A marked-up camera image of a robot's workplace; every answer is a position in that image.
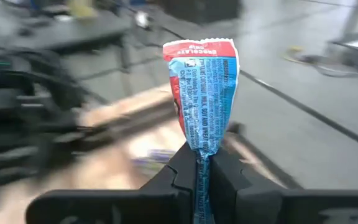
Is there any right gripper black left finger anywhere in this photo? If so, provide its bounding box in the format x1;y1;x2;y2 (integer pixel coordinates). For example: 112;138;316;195
25;141;198;224

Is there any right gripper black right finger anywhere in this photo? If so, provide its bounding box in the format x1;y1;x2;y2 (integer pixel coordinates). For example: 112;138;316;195
209;148;358;224

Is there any blue chocolate chip granola bar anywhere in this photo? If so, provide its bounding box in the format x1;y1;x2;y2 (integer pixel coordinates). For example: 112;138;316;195
162;37;241;224

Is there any blue white granola bar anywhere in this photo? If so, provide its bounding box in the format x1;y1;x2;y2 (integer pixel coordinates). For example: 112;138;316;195
132;148;173;166

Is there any dark grey desk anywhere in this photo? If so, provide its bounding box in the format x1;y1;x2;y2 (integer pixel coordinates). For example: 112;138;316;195
0;9;133;54

